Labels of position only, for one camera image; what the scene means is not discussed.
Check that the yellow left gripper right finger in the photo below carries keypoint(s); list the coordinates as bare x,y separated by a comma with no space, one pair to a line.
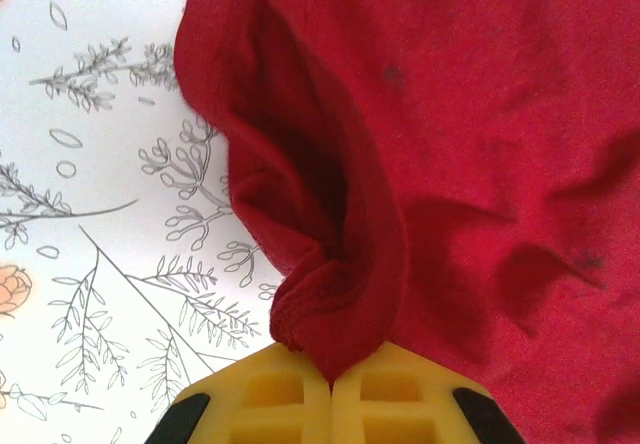
400,404

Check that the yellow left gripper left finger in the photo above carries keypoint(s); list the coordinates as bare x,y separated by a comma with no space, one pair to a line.
260,404

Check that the red t-shirt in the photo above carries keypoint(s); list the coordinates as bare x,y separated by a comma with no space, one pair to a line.
450,164

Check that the floral patterned table cover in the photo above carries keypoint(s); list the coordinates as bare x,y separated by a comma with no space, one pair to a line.
90,214

